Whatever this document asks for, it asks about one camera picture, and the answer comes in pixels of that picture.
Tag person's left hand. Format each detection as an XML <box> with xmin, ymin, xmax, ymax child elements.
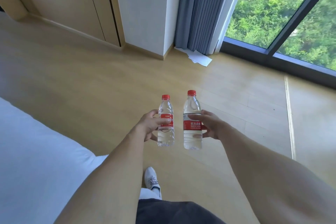
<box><xmin>135</xmin><ymin>110</ymin><xmax>172</xmax><ymax>142</ymax></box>

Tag light denim shorts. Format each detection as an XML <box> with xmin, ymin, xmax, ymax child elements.
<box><xmin>138</xmin><ymin>187</ymin><xmax>162</xmax><ymax>201</ymax></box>

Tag person's right forearm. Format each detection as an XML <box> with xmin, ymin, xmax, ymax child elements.
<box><xmin>219</xmin><ymin>126</ymin><xmax>336</xmax><ymax>224</ymax></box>

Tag white bed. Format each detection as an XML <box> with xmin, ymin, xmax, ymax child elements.
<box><xmin>0</xmin><ymin>97</ymin><xmax>110</xmax><ymax>224</ymax></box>

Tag person's right hand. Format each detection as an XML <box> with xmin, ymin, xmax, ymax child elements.
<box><xmin>188</xmin><ymin>110</ymin><xmax>231</xmax><ymax>141</ymax></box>

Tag white sheer curtain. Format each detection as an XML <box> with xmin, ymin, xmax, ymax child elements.
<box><xmin>214</xmin><ymin>0</ymin><xmax>251</xmax><ymax>53</ymax></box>

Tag person's white left shoe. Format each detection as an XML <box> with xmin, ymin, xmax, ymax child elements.
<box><xmin>144</xmin><ymin>166</ymin><xmax>162</xmax><ymax>200</ymax></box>

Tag black t-shirt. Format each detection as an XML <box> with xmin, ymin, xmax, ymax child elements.
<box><xmin>135</xmin><ymin>198</ymin><xmax>227</xmax><ymax>224</ymax></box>

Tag person's left forearm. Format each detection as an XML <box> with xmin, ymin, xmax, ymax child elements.
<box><xmin>54</xmin><ymin>126</ymin><xmax>146</xmax><ymax>224</ymax></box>

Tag red-cap water bottle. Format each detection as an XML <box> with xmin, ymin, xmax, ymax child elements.
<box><xmin>183</xmin><ymin>90</ymin><xmax>203</xmax><ymax>150</ymax></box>
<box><xmin>157</xmin><ymin>94</ymin><xmax>175</xmax><ymax>147</ymax></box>

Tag grey blue curtain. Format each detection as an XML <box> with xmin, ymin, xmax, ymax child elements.
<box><xmin>174</xmin><ymin>0</ymin><xmax>234</xmax><ymax>56</ymax></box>

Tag white paper sheet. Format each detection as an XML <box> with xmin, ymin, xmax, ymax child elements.
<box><xmin>174</xmin><ymin>47</ymin><xmax>213</xmax><ymax>67</ymax></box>

